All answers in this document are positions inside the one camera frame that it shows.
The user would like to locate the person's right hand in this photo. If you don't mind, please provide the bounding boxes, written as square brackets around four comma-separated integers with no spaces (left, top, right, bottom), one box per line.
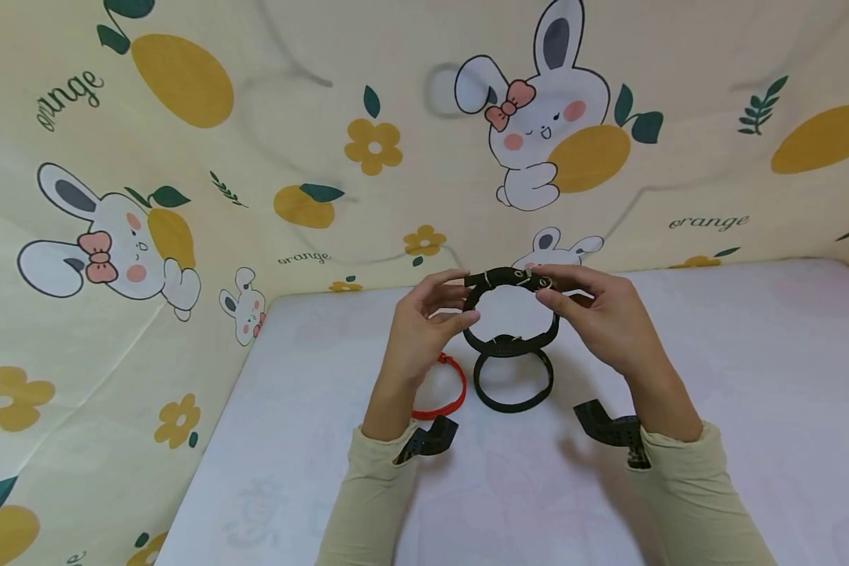
[535,264,663,394]

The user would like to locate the person's left hand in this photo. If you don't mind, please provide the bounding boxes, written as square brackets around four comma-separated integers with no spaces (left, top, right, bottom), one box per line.
[372,269,481,403]

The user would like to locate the black collar with buckle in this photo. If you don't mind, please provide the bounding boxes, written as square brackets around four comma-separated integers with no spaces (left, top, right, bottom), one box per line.
[461,266,562,359]

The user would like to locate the person's right forearm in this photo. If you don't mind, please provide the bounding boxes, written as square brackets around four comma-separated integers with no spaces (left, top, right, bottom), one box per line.
[623,363,779,566]

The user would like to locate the person's left forearm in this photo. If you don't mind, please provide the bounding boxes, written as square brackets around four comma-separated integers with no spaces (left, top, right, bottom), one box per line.
[316,385,425,566]

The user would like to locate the red collar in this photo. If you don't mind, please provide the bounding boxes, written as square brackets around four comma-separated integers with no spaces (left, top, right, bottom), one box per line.
[410,353,468,421]

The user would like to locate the black wrist band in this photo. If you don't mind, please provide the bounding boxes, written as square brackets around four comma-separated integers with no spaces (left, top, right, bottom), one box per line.
[573,399,652,471]
[394,415,460,465]

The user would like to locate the black collar ring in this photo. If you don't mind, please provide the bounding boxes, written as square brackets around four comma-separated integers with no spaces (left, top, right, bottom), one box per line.
[472,351,556,414]

